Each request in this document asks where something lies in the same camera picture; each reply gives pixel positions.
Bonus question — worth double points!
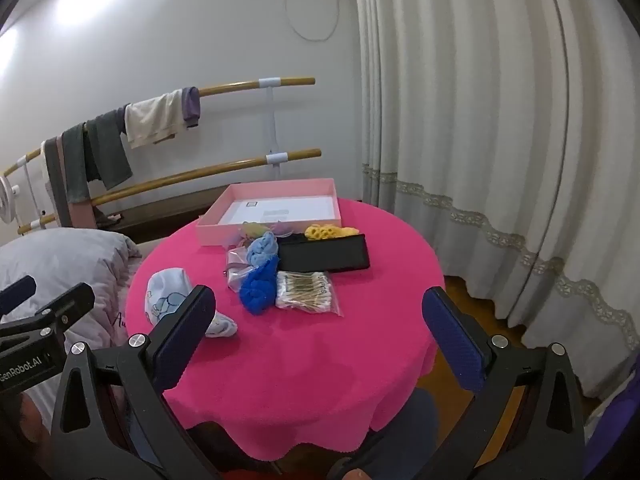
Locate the white cartoon baby cap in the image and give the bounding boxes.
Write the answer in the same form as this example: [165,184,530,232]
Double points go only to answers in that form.
[144,268,238,339]

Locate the blue knitted cloth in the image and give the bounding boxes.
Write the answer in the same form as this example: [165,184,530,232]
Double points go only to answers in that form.
[239,256,279,315]

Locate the light blue sock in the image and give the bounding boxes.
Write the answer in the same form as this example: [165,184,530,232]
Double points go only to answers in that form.
[246,231,278,268]

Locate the black leather cover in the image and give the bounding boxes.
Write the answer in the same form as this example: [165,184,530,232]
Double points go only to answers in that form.
[278,234,370,273]

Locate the yellow crochet piece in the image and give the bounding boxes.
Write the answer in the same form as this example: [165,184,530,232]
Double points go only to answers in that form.
[304,224,360,240]

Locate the grey pillow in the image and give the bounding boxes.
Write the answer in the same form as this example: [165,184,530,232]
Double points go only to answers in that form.
[0,228,142,350]

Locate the wooden ballet barre rack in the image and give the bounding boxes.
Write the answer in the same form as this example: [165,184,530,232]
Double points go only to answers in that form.
[1,76,322,235]

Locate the pink grey hanging garment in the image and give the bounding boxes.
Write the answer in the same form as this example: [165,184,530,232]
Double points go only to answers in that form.
[41,136,96,229]

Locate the small white fan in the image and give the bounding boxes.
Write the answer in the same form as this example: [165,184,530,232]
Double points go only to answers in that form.
[0,174,20,224]

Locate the dark top white cabinet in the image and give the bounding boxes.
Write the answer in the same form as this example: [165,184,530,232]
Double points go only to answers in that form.
[108,185,228,231]

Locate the pink round tablecloth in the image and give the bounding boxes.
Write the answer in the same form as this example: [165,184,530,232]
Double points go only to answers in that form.
[126,200,444,460]

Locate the dark green towel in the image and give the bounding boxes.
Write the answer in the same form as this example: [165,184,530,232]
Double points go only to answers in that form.
[61,107,132,204]

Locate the yellow organza scrunchie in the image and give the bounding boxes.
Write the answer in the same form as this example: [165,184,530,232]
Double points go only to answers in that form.
[241,222,269,240]

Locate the pink shallow box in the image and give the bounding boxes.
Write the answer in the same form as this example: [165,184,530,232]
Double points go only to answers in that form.
[195,179,342,246]

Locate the white lace-trimmed curtain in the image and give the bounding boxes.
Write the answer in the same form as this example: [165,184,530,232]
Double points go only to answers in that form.
[357,0,639,396]

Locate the cream cloth on rail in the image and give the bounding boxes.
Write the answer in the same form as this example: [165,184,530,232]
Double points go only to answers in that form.
[125,90,186,148]

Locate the purple cloth on rail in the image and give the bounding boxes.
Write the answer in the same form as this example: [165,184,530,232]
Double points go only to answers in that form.
[181,87,201,128]

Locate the white wall cable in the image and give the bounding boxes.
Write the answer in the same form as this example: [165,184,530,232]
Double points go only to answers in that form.
[278,0,343,44]

